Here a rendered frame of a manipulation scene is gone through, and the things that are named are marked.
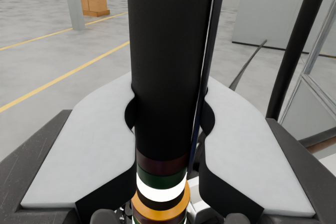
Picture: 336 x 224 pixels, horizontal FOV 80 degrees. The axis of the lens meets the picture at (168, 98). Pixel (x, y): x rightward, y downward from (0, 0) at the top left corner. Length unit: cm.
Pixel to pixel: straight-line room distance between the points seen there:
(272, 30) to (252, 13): 64
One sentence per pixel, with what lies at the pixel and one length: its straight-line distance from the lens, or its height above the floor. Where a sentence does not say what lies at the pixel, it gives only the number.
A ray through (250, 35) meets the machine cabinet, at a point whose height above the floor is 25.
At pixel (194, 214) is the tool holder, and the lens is 19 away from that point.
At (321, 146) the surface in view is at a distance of 30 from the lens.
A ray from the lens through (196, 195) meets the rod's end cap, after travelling 19.
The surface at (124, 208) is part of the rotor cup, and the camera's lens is 40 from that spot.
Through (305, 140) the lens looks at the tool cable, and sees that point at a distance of 27.
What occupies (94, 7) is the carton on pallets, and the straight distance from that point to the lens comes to 823.
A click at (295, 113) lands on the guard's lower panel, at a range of 162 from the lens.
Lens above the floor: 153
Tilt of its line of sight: 32 degrees down
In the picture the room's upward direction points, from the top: 3 degrees clockwise
